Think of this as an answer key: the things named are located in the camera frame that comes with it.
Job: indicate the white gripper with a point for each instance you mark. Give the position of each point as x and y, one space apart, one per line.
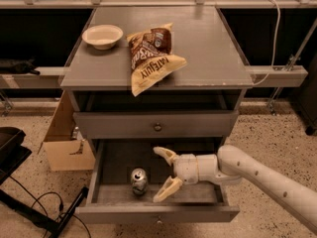
185 168

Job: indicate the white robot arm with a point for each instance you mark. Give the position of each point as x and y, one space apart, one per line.
228 166

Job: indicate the grey wooden drawer cabinet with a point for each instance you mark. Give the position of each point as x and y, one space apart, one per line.
214 78

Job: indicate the open grey middle drawer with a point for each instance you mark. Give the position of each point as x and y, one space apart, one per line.
111 199

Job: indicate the closed grey top drawer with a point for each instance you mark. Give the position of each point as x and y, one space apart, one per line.
144 125

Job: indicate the cardboard box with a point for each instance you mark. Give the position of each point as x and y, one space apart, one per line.
66 149

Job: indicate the brown yellow chip bag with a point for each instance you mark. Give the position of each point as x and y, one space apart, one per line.
151 57

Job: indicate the white paper bowl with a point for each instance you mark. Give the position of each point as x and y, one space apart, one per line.
102 37

